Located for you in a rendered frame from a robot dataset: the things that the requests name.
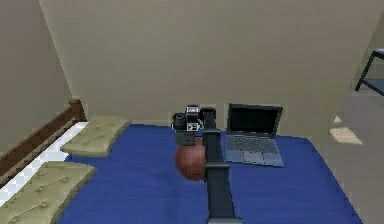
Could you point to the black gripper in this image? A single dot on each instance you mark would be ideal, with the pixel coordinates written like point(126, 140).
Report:
point(181, 128)

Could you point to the brown basketball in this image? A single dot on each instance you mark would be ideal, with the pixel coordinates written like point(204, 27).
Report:
point(190, 163)

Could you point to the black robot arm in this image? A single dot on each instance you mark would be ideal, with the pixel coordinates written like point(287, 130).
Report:
point(216, 166)

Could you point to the blue bed with wooden headboard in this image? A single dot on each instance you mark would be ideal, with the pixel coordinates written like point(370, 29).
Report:
point(143, 180)

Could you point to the grey open laptop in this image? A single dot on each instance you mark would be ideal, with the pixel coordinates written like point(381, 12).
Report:
point(255, 136)

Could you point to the olive green tufted pillow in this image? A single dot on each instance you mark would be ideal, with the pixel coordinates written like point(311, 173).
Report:
point(43, 193)
point(95, 135)

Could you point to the black frame table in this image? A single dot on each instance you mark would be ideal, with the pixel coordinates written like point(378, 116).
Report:
point(370, 73)

